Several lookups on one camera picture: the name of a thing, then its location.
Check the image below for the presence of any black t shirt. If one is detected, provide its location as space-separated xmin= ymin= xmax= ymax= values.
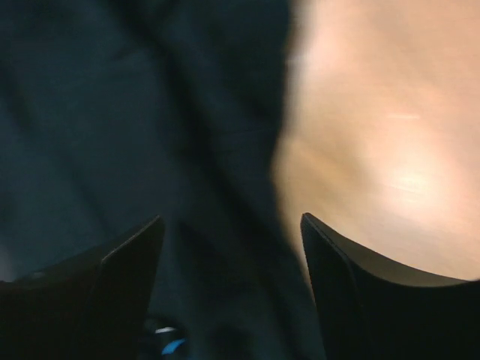
xmin=1 ymin=1 xmax=325 ymax=359

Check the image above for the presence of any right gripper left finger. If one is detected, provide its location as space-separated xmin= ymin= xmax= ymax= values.
xmin=1 ymin=217 xmax=164 ymax=360

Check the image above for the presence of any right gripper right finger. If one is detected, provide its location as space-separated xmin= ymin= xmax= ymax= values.
xmin=301 ymin=213 xmax=479 ymax=359

